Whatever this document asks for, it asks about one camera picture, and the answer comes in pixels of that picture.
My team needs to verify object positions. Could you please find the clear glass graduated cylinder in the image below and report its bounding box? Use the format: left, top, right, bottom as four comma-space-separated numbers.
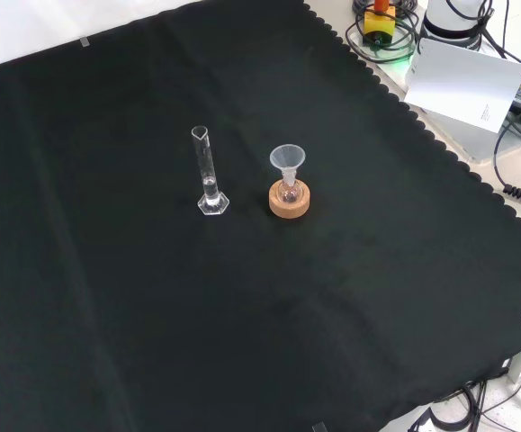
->
191, 125, 230, 217

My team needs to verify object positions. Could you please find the small round-bottom glass flask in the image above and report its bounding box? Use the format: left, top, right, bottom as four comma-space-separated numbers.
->
276, 177, 304, 204

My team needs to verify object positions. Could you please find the clear plastic funnel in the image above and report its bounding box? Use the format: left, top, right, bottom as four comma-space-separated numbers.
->
268, 143, 307, 188

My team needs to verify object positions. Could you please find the black bench cloth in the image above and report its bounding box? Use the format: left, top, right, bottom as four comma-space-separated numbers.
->
0, 0, 521, 432

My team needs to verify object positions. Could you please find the yellow stop button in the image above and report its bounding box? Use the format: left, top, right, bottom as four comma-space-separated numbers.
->
362, 0, 397, 49

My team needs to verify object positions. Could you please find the white paper card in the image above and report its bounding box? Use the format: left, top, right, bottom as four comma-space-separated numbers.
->
402, 37, 521, 134

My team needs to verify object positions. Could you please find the white backdrop board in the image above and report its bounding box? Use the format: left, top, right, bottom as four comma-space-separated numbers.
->
0, 0, 207, 73

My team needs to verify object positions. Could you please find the cork ring stand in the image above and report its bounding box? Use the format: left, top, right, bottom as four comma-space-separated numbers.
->
268, 178, 311, 221

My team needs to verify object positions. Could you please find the black cable loop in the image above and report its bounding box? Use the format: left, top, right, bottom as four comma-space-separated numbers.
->
344, 0, 423, 63

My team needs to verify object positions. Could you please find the grey base plate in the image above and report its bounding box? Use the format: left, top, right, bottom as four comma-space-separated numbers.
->
403, 44, 513, 166

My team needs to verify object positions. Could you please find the black coiled cable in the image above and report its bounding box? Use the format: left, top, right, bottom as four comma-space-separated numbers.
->
493, 107, 521, 208

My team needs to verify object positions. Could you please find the black floor cable bundle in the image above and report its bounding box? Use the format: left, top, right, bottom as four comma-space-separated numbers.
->
406, 377, 521, 432

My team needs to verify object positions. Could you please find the black cable at base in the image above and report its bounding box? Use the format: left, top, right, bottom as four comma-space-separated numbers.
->
444, 0, 520, 62

